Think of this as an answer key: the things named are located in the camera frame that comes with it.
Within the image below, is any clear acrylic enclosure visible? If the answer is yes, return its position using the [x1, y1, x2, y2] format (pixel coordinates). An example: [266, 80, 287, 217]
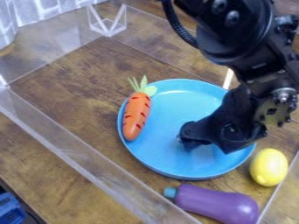
[0, 3, 299, 224]

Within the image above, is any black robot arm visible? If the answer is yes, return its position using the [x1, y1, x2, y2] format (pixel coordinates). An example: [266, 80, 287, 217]
[174, 0, 299, 153]

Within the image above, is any orange toy carrot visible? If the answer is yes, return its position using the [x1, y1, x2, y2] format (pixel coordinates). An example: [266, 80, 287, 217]
[122, 76, 158, 141]

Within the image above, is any yellow toy lemon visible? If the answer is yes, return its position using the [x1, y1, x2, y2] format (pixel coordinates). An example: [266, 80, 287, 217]
[248, 148, 288, 186]

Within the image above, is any purple toy eggplant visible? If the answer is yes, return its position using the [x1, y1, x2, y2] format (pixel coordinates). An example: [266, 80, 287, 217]
[163, 184, 259, 224]

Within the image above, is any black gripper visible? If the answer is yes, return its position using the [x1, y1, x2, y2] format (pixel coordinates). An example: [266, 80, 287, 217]
[179, 87, 267, 154]

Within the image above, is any blue round tray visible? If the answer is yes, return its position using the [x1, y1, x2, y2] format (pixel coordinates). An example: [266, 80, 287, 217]
[123, 79, 256, 180]

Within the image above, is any white patterned curtain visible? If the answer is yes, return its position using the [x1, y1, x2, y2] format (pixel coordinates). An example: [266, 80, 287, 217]
[0, 0, 107, 50]

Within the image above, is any blue object at corner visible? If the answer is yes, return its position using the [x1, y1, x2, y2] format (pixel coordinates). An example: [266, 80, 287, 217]
[0, 192, 26, 224]

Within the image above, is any black braided cable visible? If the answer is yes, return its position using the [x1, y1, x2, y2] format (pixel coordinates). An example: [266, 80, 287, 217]
[160, 0, 202, 49]

